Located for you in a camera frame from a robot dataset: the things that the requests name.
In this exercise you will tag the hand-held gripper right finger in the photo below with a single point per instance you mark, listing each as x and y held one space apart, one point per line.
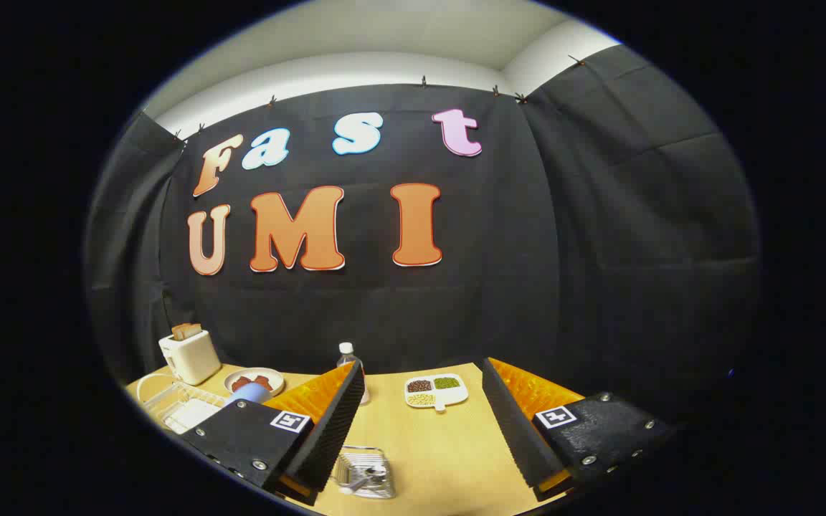
517 430

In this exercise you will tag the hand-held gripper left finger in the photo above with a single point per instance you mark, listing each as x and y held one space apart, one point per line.
334 430

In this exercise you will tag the metal spoon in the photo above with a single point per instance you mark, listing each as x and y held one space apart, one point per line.
366 478

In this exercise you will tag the blue plate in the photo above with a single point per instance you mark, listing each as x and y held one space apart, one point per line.
249 394

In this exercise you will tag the beige round plate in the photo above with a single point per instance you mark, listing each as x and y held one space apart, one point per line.
277 378

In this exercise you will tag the white divided dish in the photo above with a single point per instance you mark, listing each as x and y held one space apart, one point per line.
436 393

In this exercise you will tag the clear bottle red label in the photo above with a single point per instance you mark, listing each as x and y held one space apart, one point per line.
346 352

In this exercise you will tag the brown meat slice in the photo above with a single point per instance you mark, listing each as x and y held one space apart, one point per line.
262 380
242 383

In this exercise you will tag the white toaster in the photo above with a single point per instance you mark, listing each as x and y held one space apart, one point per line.
194 358

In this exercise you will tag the brown toast slice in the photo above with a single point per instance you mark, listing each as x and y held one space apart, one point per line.
193 329
178 332

